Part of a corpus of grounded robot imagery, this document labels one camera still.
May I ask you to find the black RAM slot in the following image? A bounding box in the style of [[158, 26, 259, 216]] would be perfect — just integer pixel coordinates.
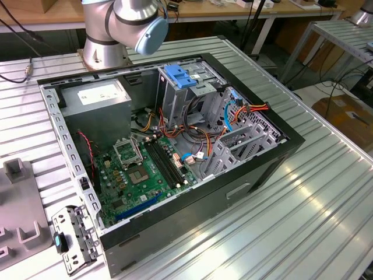
[[157, 140, 185, 183], [153, 141, 181, 185], [149, 142, 178, 187], [145, 143, 174, 189]]

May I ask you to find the small brown desk box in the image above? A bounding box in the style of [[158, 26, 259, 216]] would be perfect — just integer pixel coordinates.
[[40, 0, 57, 15]]

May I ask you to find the grey optical drive cage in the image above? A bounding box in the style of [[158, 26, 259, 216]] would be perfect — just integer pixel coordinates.
[[157, 59, 227, 129]]

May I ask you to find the metal socket cover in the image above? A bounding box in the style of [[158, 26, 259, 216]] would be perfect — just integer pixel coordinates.
[[112, 138, 144, 170]]

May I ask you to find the green motherboard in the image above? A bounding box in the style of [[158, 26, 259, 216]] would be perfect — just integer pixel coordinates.
[[93, 135, 199, 228]]

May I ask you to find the orange red power wire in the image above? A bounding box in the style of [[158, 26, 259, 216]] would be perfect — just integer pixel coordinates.
[[159, 101, 270, 160]]

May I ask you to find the metal card retainer bracket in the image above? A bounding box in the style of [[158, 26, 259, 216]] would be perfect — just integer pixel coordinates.
[[51, 204, 102, 277]]

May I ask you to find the cable with metal connector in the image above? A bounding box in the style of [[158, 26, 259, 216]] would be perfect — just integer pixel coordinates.
[[0, 55, 33, 85]]

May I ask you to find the brown cardboard box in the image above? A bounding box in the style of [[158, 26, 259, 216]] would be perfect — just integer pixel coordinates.
[[311, 93, 373, 149]]

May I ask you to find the dark robot arm cable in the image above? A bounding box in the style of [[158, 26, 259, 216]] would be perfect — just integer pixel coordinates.
[[0, 17, 61, 57]]

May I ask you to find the blue data wire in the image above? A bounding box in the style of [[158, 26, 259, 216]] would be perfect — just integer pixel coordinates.
[[180, 89, 243, 165]]

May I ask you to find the grey power supply unit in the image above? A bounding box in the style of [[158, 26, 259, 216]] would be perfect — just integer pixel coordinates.
[[59, 78, 133, 152]]

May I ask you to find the wooden desk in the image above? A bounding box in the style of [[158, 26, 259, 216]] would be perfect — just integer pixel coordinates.
[[0, 0, 346, 56]]

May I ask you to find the yellow black wire bundle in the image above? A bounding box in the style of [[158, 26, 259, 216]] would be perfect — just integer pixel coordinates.
[[139, 112, 157, 132]]

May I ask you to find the metal locking lever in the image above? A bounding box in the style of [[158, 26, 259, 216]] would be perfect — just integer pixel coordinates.
[[131, 134, 144, 163]]

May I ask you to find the blue plastic drive latch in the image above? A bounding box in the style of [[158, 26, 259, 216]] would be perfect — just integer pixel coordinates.
[[164, 64, 199, 90]]

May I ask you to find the CPU socket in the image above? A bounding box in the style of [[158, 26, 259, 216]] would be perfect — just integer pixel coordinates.
[[127, 165, 150, 186]]

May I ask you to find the blue expansion slot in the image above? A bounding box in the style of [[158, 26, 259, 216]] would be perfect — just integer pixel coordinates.
[[115, 192, 163, 222]]

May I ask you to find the red black twisted wire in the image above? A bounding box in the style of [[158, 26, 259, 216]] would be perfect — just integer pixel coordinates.
[[76, 130, 96, 177]]

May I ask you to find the black open PC case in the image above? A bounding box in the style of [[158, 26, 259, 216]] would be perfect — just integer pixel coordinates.
[[37, 52, 306, 278]]

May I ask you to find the black cable bundle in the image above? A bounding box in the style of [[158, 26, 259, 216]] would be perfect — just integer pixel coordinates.
[[182, 96, 225, 144]]

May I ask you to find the grey parts rack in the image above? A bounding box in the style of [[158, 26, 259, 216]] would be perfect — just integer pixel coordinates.
[[0, 157, 56, 262]]

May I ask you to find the grey metal disk bay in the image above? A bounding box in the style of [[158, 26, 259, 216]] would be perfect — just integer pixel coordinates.
[[200, 124, 282, 180]]

